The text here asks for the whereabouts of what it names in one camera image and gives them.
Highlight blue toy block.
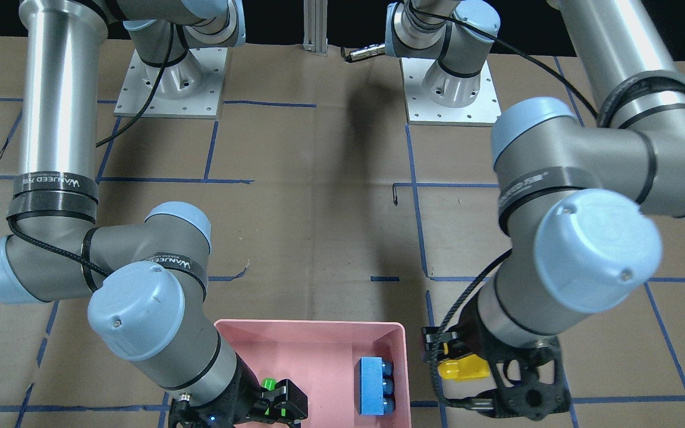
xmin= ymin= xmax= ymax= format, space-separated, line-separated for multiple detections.
xmin=357 ymin=357 xmax=396 ymax=416

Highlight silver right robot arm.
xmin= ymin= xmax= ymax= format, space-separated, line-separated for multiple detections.
xmin=0 ymin=1 xmax=308 ymax=427

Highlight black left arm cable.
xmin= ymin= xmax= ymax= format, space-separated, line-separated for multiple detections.
xmin=429 ymin=248 xmax=513 ymax=414

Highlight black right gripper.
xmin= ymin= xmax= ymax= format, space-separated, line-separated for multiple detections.
xmin=168 ymin=355 xmax=309 ymax=427

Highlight silver cylindrical connector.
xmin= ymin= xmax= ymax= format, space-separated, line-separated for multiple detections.
xmin=340 ymin=43 xmax=387 ymax=64

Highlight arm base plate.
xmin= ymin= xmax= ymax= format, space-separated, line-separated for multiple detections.
xmin=400 ymin=58 xmax=502 ymax=127
xmin=114 ymin=47 xmax=228 ymax=119

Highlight pink plastic box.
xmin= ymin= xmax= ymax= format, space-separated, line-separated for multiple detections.
xmin=215 ymin=319 xmax=411 ymax=427

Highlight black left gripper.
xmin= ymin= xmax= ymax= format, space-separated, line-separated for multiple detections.
xmin=422 ymin=301 xmax=571 ymax=421

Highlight green toy block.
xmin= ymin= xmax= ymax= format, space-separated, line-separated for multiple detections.
xmin=259 ymin=377 xmax=281 ymax=417

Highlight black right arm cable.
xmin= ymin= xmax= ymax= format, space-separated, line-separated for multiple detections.
xmin=7 ymin=24 xmax=178 ymax=280

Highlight yellow toy block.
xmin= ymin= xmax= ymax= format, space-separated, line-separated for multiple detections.
xmin=438 ymin=354 xmax=491 ymax=382

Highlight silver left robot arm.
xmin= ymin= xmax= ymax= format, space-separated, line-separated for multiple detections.
xmin=422 ymin=1 xmax=685 ymax=421

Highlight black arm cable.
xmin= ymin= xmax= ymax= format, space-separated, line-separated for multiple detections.
xmin=429 ymin=248 xmax=513 ymax=414
xmin=7 ymin=24 xmax=178 ymax=280

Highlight aluminium profile post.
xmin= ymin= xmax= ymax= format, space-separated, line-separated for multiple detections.
xmin=302 ymin=0 xmax=328 ymax=56

